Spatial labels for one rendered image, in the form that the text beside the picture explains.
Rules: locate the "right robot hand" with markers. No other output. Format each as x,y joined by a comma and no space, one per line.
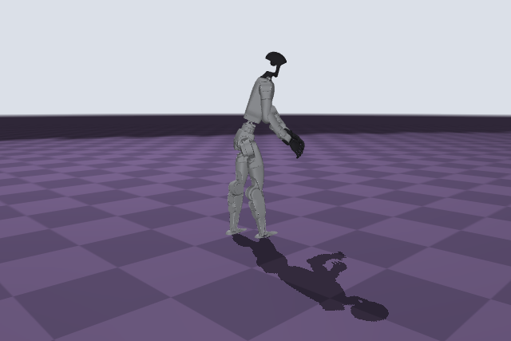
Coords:
295,146

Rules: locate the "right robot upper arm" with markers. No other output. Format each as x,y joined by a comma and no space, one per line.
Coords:
265,90

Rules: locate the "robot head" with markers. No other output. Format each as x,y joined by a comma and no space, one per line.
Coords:
275,59

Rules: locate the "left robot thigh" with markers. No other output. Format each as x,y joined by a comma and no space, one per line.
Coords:
237,186

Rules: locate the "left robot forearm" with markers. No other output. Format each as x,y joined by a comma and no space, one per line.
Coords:
282,124

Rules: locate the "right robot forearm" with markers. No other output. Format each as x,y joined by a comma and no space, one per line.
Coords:
277,129

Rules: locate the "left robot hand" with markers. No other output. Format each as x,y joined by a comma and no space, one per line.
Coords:
296,137

